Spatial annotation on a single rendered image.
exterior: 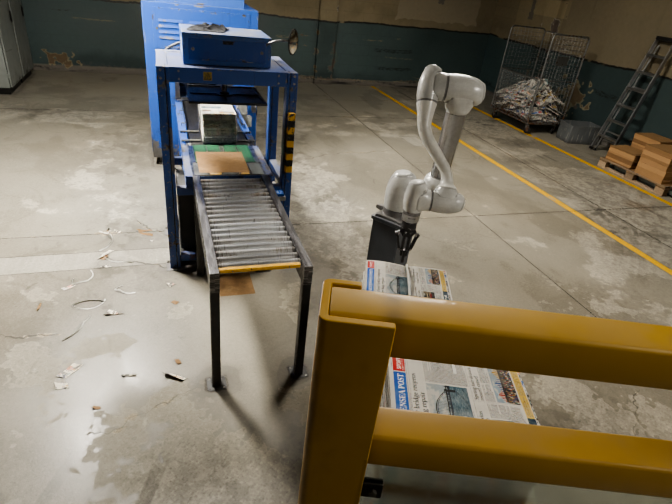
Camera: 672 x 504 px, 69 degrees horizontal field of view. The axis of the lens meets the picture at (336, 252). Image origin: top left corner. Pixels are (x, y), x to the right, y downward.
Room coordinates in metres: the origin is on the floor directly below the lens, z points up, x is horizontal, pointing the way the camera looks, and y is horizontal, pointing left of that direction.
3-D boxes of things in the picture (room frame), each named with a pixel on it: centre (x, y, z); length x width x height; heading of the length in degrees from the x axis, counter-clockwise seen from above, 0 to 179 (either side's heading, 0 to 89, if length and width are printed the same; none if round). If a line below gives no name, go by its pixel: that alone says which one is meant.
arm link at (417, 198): (2.20, -0.36, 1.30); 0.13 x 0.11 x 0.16; 89
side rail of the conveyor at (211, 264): (2.68, 0.85, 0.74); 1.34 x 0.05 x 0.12; 21
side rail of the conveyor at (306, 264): (2.86, 0.38, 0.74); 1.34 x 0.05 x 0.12; 21
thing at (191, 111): (4.78, 1.39, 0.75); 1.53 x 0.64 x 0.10; 21
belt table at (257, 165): (3.72, 0.98, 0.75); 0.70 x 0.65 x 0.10; 21
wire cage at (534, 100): (9.71, -3.30, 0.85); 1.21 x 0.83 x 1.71; 21
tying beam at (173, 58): (3.72, 0.98, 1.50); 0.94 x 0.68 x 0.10; 111
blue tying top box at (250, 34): (3.72, 0.98, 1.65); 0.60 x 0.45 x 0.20; 111
